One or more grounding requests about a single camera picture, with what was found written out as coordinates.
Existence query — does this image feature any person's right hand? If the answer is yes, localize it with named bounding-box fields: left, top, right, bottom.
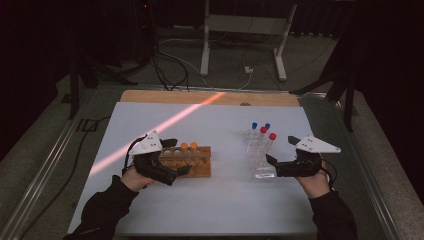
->
left=294, top=159, right=331, bottom=200

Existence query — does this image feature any bundle of black cables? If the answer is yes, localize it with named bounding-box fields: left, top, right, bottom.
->
left=133, top=0, right=191, bottom=92

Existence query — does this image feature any right hand-held gripper cable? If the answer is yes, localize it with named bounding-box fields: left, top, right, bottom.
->
left=319, top=158, right=338, bottom=191

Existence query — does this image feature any hand-held gripper cable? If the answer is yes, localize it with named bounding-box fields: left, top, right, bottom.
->
left=319, top=158, right=338, bottom=191
left=122, top=134, right=148, bottom=176

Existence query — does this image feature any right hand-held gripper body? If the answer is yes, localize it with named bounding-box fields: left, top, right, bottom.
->
left=274, top=135, right=342, bottom=178

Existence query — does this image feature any orange cap test tube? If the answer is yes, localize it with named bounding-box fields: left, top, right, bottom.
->
left=180, top=142, right=190, bottom=166
left=189, top=141, right=200, bottom=166

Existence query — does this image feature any black floor cable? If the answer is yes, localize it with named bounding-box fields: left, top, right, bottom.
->
left=19, top=115, right=113, bottom=240

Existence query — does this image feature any wooden test tube rack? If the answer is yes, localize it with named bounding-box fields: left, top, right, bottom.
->
left=156, top=145, right=212, bottom=179

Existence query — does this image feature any white floor cable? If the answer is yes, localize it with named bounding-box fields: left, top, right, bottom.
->
left=158, top=38, right=253, bottom=91

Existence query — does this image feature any white table mat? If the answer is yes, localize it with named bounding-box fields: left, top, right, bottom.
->
left=67, top=101, right=350, bottom=236

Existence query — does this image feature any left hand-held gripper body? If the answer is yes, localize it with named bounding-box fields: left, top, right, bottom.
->
left=128, top=129, right=179, bottom=187

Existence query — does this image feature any left hand-held gripper cable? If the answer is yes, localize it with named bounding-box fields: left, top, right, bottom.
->
left=122, top=134, right=148, bottom=176

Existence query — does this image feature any white metal stand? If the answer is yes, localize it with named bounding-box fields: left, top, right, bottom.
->
left=199, top=0, right=298, bottom=82

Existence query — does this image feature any person's left hand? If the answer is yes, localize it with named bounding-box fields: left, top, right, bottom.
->
left=119, top=164, right=156, bottom=193

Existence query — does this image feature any black metal stand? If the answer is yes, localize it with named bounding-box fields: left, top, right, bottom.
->
left=68, top=49, right=139, bottom=120
left=289, top=33, right=359, bottom=133

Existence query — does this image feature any clear plastic test tube rack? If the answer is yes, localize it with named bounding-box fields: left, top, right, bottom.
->
left=245, top=128, right=278, bottom=179

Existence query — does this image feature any metal floor rail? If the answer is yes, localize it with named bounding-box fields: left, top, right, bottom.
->
left=0, top=88, right=98, bottom=240
left=328, top=96, right=401, bottom=240

